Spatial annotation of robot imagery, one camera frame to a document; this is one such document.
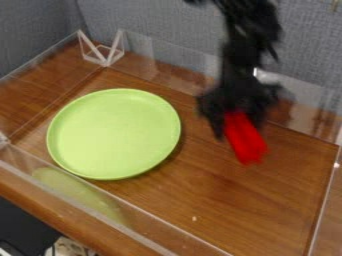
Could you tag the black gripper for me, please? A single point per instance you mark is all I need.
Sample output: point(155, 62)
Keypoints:
point(251, 97)

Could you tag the red block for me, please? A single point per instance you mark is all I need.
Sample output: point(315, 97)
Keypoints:
point(244, 139)

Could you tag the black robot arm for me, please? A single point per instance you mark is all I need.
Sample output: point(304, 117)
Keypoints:
point(252, 33)

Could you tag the green round plate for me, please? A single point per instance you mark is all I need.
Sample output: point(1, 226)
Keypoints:
point(113, 134)

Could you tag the black box under table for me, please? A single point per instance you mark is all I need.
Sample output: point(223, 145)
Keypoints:
point(22, 231)

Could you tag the clear acrylic enclosure wall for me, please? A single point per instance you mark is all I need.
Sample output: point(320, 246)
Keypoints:
point(200, 205)

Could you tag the clear acrylic corner bracket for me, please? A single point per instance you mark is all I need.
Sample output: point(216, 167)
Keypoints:
point(97, 53)

